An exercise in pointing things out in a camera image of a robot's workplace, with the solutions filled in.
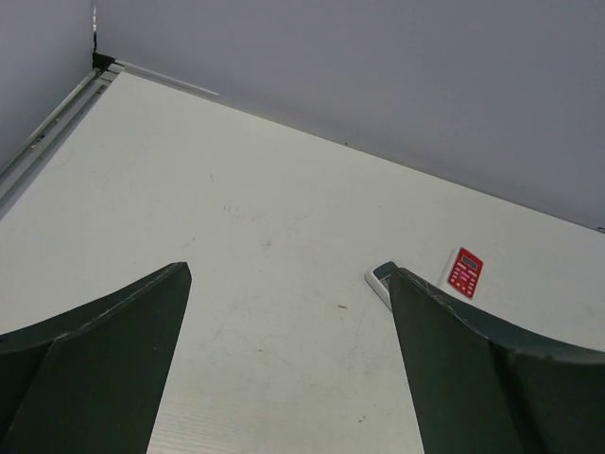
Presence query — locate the red white remote control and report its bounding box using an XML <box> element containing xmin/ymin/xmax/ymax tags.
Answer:
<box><xmin>437</xmin><ymin>247</ymin><xmax>484</xmax><ymax>303</ymax></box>

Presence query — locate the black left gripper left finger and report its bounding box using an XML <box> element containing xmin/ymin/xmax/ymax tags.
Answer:
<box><xmin>1</xmin><ymin>262</ymin><xmax>192</xmax><ymax>453</ymax></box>

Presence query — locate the grey white remote control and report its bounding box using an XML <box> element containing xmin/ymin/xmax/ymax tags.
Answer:
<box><xmin>364</xmin><ymin>261</ymin><xmax>397</xmax><ymax>311</ymax></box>

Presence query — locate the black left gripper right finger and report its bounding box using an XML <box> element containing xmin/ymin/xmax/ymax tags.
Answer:
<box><xmin>389</xmin><ymin>269</ymin><xmax>604</xmax><ymax>453</ymax></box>

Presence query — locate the aluminium table frame rail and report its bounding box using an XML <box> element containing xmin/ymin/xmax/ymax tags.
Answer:
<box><xmin>0</xmin><ymin>4</ymin><xmax>221</xmax><ymax>204</ymax></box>

